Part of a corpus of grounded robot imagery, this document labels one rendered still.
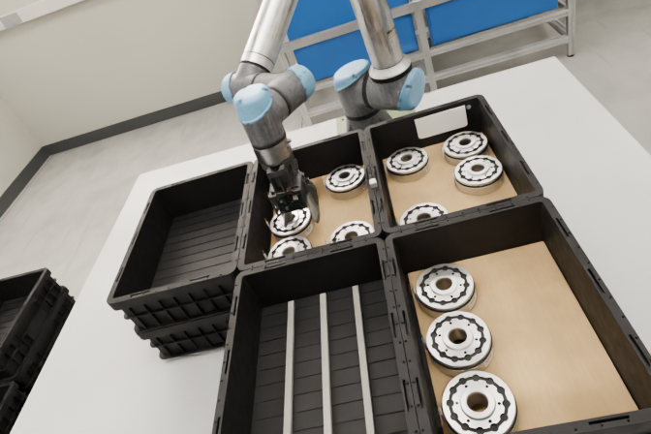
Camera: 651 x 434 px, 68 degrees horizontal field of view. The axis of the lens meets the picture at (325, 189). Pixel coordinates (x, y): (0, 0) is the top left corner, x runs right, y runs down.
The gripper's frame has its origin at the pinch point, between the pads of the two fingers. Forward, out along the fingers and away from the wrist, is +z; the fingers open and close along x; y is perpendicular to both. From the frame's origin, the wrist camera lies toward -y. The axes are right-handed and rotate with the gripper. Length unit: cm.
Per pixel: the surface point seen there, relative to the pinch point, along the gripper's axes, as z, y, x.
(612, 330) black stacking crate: -6, 47, 47
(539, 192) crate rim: -9, 20, 47
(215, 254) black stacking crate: 2.9, 1.6, -23.8
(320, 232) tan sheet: 1.8, 3.6, 3.2
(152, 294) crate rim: -6.7, 20.3, -30.4
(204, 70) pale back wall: 55, -281, -102
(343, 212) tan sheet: 1.6, -1.0, 9.2
